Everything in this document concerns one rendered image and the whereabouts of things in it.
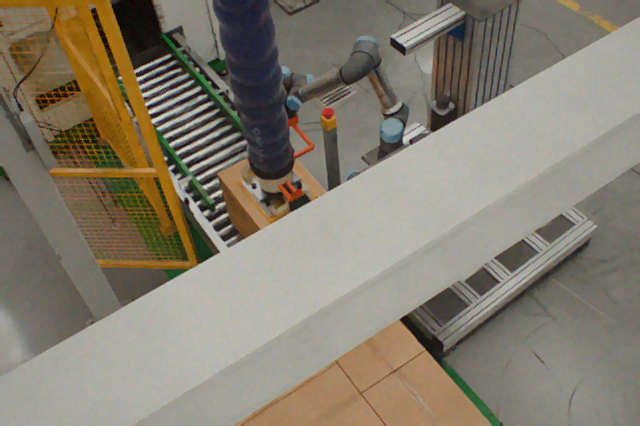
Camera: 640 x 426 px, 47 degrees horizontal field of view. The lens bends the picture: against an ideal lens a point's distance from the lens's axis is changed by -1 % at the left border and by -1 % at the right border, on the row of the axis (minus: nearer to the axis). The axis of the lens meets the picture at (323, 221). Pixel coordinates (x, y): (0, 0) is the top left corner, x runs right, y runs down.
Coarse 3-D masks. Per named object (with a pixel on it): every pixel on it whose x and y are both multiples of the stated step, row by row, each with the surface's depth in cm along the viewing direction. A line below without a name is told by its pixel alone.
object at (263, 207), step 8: (240, 184) 383; (248, 184) 382; (256, 184) 379; (248, 192) 379; (256, 200) 375; (264, 200) 374; (272, 200) 374; (264, 208) 371; (264, 216) 370; (272, 216) 368; (280, 216) 368
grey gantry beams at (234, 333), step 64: (576, 64) 76; (448, 128) 72; (512, 128) 71; (576, 128) 70; (384, 192) 67; (448, 192) 67; (512, 192) 67; (576, 192) 77; (256, 256) 64; (320, 256) 63; (384, 256) 63; (448, 256) 73; (128, 320) 61; (192, 320) 60; (256, 320) 60; (320, 320) 70; (384, 320) 69; (0, 384) 58; (64, 384) 57; (128, 384) 57; (192, 384) 57; (256, 384) 66
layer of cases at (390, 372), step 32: (352, 352) 366; (384, 352) 365; (416, 352) 363; (320, 384) 356; (352, 384) 355; (384, 384) 354; (416, 384) 353; (448, 384) 352; (256, 416) 349; (288, 416) 347; (320, 416) 346; (352, 416) 345; (384, 416) 344; (416, 416) 343; (448, 416) 342; (480, 416) 341
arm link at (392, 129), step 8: (384, 120) 362; (392, 120) 361; (400, 120) 364; (384, 128) 359; (392, 128) 359; (400, 128) 358; (384, 136) 359; (392, 136) 357; (400, 136) 359; (384, 144) 363; (392, 144) 361; (400, 144) 364
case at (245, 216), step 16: (224, 176) 390; (240, 176) 389; (304, 176) 386; (224, 192) 398; (240, 192) 382; (320, 192) 378; (240, 208) 383; (256, 208) 375; (240, 224) 403; (256, 224) 369
